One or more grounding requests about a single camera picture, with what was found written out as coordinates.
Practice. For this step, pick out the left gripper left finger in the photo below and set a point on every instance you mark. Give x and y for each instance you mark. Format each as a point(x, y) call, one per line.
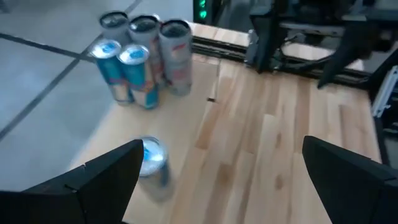
point(77, 196)

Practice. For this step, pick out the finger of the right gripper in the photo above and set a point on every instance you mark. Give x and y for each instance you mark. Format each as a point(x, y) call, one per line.
point(357, 43)

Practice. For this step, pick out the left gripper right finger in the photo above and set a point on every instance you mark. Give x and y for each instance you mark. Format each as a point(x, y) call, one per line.
point(357, 193)

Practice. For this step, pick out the slim silver can blue tab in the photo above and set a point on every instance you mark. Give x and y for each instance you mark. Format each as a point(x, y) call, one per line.
point(140, 81)
point(155, 174)

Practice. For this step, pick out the slim blue striped can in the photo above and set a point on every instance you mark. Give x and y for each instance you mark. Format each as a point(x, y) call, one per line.
point(109, 71)

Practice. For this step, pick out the slim silver Celsius can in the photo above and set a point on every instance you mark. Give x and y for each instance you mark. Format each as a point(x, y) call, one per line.
point(115, 32)
point(144, 34)
point(177, 62)

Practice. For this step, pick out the silver metal bracket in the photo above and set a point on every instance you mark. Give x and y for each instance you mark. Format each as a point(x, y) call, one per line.
point(384, 93)

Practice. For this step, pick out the black frame beam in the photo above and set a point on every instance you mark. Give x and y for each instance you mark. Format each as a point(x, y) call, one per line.
point(378, 140)

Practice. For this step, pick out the black aluminium rail assembly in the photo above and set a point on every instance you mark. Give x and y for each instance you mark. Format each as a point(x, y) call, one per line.
point(224, 49)

